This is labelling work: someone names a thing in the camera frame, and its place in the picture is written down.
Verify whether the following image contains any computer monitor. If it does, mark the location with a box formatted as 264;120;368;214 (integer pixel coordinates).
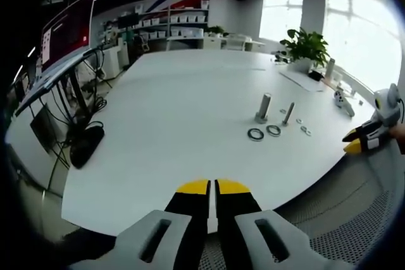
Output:
40;0;97;74

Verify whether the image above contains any white low cabinet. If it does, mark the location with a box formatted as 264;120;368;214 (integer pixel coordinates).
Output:
166;34;266;52

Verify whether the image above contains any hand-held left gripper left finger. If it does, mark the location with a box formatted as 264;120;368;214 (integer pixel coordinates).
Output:
68;178;211;270

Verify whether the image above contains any white paper sheet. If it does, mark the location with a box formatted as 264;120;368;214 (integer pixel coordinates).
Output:
278;70;325;92

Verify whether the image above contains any grey monitor stand shelf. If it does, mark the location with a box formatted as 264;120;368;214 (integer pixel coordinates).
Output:
13;47;103;116

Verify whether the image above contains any bundle of black cables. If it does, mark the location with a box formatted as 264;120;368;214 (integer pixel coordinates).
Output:
47;49;109;163

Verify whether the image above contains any green potted plant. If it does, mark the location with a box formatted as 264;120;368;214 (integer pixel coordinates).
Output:
279;27;332;73

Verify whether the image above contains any large dark metal washer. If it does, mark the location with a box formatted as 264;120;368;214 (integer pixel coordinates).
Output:
247;128;265;142

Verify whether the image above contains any small green background plant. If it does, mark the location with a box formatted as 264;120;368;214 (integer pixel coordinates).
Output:
206;25;226;38

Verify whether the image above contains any white handheld controller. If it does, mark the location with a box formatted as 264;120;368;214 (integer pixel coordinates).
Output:
333;89;356;118

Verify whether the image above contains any shelving with white bins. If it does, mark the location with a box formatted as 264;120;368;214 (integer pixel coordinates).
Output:
118;0;210;52

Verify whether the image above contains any grey mesh chair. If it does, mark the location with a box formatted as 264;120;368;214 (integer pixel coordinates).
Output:
199;145;401;270

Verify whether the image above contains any thick metal threaded stud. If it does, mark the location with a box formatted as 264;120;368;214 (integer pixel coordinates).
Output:
254;92;273;125

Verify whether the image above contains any thin metal threaded stud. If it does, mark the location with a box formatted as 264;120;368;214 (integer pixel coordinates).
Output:
281;102;296;128

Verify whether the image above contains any white bottle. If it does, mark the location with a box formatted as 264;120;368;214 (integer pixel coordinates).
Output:
325;58;337;80

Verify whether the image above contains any person's right hand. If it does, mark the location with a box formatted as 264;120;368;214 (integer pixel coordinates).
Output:
389;123;405;140

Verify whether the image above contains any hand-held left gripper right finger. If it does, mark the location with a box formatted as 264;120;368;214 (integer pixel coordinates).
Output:
215;178;356;270

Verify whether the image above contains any black elongated pad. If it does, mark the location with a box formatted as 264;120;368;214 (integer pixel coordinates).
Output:
70;125;106;170

